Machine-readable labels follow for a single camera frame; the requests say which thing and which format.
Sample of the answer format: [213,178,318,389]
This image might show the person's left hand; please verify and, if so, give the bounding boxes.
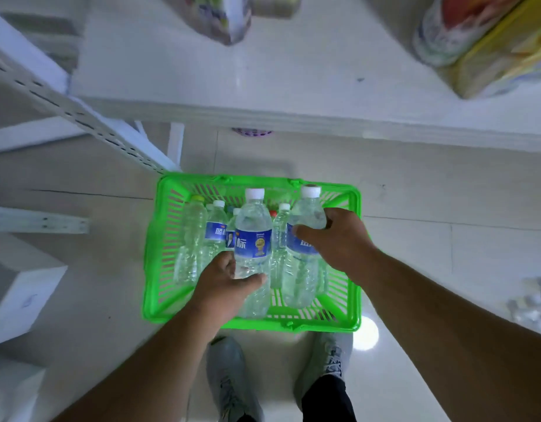
[189,251,269,332]

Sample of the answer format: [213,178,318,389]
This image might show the person's right hand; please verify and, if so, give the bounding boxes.
[293,208,379,286]

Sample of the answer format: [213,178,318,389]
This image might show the blue label water bottle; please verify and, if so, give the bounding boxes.
[233,188,274,319]
[281,184,328,309]

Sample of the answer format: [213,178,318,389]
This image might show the person's right forearm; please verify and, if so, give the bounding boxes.
[351,249,541,422]

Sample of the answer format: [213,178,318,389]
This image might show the person's left forearm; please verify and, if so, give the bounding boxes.
[53,302,229,422]

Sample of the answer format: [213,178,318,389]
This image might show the group of clear plastic bottles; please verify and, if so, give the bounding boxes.
[174,195,294,291]

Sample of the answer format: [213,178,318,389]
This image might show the green plastic shopping basket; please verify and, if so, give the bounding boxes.
[141,172,363,333]

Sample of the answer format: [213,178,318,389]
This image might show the grey left shoe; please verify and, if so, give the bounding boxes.
[206,336,265,422]

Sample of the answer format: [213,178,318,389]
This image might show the grey shoe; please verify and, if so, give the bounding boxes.
[294,331,354,410]
[206,336,265,422]

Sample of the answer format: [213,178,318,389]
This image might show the grey right shoe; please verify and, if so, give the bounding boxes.
[294,331,354,410]

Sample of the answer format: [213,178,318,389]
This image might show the purple plastic item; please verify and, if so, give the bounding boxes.
[232,127,274,138]

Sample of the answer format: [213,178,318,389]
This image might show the black trousers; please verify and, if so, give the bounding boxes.
[237,373,357,422]

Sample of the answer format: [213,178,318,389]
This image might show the beige packet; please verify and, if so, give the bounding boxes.
[252,0,303,19]

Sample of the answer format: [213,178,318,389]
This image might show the large white box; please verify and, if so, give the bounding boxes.
[0,233,68,348]

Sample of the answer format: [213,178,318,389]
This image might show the wrapped pack of bottles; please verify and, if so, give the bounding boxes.
[507,277,541,340]

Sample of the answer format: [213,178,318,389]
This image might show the colourful printed packet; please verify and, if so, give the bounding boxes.
[184,0,254,46]

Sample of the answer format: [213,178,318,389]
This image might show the white perforated shelf upright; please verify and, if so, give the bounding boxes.
[0,11,181,174]

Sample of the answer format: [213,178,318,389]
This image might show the white and red packet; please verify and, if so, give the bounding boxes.
[412,0,528,68]

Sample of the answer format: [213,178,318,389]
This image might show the yellow printed package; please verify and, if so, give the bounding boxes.
[441,0,541,100]

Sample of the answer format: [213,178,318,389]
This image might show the small white box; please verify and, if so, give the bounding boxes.
[0,353,46,422]

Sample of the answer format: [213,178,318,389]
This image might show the white low shelf board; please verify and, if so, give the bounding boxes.
[0,116,87,155]

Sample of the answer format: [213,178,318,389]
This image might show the white shelf support bracket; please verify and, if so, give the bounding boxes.
[167,122,186,166]

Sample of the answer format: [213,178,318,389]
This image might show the white shelf base rail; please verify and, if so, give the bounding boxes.
[0,205,90,235]

